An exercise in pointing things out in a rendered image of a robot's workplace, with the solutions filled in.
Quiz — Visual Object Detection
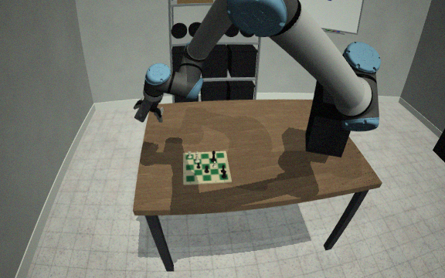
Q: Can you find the green and cream chessboard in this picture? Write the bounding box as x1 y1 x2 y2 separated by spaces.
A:
183 151 232 185

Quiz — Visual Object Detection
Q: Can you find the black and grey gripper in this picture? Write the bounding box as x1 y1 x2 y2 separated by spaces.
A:
134 97 164 123

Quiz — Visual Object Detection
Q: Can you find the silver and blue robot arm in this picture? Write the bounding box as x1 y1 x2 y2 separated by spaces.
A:
134 0 381 131

